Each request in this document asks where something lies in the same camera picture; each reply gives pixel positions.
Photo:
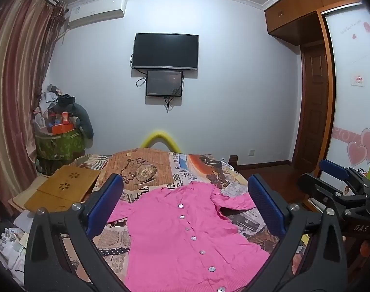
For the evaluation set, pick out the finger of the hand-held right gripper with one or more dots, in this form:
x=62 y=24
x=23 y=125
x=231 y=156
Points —
x=334 y=168
x=315 y=185

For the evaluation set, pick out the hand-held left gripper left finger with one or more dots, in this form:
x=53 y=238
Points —
x=107 y=200

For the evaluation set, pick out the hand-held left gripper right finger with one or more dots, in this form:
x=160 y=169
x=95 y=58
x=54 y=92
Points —
x=265 y=203

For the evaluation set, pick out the pink knit cardigan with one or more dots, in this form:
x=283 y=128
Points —
x=178 y=249

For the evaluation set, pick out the pile of clothes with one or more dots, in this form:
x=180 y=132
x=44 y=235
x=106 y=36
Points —
x=48 y=99

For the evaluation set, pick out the striped cloth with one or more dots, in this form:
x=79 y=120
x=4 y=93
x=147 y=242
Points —
x=93 y=161

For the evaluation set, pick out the wooden folding table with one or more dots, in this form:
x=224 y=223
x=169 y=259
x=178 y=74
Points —
x=60 y=191

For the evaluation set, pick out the printed blanket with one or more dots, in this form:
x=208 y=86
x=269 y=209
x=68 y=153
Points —
x=148 y=164

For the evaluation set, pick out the orange box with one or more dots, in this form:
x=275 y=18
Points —
x=61 y=128

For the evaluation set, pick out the yellow foam tube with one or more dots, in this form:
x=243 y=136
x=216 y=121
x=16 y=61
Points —
x=160 y=133

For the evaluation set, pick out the paper notice sticker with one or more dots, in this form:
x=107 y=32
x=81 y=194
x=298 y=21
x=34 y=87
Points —
x=358 y=80

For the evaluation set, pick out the flat cardboard sheet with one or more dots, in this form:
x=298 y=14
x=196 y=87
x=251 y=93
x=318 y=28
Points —
x=16 y=202

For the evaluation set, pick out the small red box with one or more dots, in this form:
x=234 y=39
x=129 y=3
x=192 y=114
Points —
x=65 y=118

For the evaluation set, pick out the pile of papers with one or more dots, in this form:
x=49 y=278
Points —
x=11 y=243

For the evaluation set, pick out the wooden wardrobe with heart stickers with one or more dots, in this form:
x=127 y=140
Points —
x=349 y=51

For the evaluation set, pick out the small black monitor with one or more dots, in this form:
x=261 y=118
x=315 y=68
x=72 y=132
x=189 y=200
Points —
x=163 y=82

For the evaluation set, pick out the striped curtain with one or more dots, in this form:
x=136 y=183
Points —
x=14 y=82

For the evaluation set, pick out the white air conditioner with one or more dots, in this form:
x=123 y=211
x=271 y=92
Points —
x=96 y=10

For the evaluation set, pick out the wooden bed post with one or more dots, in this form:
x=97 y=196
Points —
x=233 y=160

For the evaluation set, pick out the black wall television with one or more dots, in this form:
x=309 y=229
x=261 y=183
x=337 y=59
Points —
x=165 y=50

